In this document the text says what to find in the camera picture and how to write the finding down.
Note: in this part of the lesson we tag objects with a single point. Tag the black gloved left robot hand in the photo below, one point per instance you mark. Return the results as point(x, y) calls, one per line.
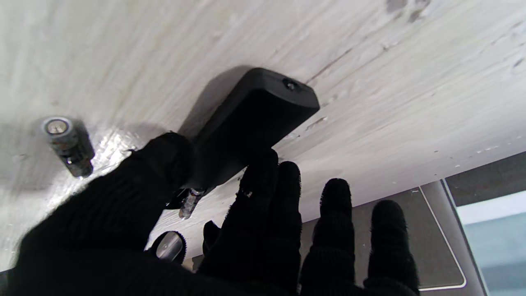
point(102, 230)

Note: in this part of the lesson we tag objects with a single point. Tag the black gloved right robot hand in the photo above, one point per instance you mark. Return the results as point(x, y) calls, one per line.
point(166, 246)

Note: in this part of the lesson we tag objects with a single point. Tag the dark grey office chair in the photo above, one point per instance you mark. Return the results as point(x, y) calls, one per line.
point(435, 246)

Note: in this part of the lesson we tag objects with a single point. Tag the small cylindrical battery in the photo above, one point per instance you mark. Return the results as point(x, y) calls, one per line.
point(70, 146)
point(191, 203)

